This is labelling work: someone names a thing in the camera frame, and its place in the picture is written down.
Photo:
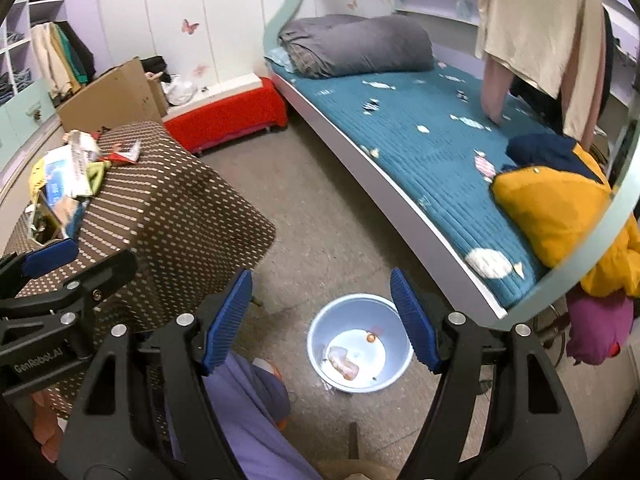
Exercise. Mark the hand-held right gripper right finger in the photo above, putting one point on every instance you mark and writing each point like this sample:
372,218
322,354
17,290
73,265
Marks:
412,320

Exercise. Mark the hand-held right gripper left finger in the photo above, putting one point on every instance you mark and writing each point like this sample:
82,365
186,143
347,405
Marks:
227,320

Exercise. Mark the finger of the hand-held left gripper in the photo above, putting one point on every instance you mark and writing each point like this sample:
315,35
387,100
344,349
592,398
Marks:
112,272
50,256

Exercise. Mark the light blue plastic bin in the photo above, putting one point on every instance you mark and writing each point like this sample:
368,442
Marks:
350,320

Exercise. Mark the pile of paper packets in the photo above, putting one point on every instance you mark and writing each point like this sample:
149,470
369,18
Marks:
65,170

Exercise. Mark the green wrapper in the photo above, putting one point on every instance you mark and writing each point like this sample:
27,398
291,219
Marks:
95,175

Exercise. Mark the person's left hand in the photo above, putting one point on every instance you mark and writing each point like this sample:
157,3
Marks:
47,430

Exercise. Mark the grey orange slipper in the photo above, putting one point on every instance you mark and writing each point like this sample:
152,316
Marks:
265,366

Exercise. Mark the brown dotted tablecloth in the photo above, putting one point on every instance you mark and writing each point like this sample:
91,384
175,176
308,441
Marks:
165,210

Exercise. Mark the white curved low cabinet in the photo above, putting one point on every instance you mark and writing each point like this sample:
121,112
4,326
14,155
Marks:
20,180

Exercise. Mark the person's purple-trousered leg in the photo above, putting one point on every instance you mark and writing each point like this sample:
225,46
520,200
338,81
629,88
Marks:
250,420

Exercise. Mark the beige stool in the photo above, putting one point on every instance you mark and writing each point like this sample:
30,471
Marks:
360,472

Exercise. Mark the mint and white bunk bed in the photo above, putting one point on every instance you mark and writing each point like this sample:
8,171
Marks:
570,266

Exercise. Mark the brown cardboard box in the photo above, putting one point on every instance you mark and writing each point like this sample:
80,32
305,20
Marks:
110,95

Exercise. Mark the yellow jacket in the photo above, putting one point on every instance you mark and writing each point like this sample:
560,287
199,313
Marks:
550,215

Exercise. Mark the magenta cloth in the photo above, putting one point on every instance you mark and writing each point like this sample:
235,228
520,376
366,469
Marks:
597,325

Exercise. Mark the red-covered low bench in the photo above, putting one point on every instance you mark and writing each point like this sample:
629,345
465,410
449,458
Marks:
225,117

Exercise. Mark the white plastic bag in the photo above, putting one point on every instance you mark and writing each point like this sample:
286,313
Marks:
179,91

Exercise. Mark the teal quilted bedspread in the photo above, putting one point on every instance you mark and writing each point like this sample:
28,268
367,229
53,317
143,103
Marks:
400,125

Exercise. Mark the row of hanging clothes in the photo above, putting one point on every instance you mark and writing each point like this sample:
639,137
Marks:
50,55

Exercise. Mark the navy blue garment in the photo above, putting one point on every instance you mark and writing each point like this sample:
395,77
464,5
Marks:
540,152

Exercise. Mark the black bag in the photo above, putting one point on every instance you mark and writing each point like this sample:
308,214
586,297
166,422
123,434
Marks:
154,65

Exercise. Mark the pink hanging garment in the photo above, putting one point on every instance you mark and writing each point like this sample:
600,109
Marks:
495,90

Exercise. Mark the white cubby shelf unit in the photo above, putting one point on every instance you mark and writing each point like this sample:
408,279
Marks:
47,4

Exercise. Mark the black hanging garment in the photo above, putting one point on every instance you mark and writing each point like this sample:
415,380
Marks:
537,100

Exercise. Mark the pink butterfly sticker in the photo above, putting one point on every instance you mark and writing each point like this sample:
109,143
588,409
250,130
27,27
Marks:
190,26

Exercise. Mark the light blue pillow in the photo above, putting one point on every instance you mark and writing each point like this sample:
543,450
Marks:
279,57

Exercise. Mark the grey folded duvet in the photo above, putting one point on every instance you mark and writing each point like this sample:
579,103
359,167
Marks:
360,42

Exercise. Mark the cream hanging shirt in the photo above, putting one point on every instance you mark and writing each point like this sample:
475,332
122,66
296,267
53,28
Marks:
535,20

